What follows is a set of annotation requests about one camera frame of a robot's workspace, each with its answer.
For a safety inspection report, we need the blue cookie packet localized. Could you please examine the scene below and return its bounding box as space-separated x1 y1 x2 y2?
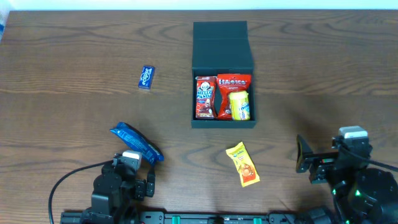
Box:
110 122 164 166

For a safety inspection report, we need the yellow Mentos candy bottle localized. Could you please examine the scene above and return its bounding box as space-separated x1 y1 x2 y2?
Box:
229 90 251 121

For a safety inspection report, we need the red Hacks candy bag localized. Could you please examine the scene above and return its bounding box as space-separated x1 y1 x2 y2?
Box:
216 73 251 120

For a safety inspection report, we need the red Hello Panda box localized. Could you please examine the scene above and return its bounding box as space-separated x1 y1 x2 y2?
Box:
195 76 216 119

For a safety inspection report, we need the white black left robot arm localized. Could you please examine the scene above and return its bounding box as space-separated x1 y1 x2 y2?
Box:
80 155 155 224

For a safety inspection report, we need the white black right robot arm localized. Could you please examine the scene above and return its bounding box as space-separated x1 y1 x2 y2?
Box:
295 136 397 224

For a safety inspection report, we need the yellow Julie's peanut butter packet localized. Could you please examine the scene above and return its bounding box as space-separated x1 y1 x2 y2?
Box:
226 142 261 187

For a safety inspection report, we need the blue Eclipse mint tin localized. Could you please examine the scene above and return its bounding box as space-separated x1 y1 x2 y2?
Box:
138 65 155 90

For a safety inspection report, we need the dark green gift box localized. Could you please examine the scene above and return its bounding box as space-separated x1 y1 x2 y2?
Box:
191 21 257 129

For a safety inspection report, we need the white blue object at edge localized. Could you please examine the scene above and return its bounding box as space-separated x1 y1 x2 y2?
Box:
0 7 9 40

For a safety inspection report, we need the black mounting rail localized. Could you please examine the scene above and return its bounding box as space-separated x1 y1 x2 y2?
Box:
59 212 305 224

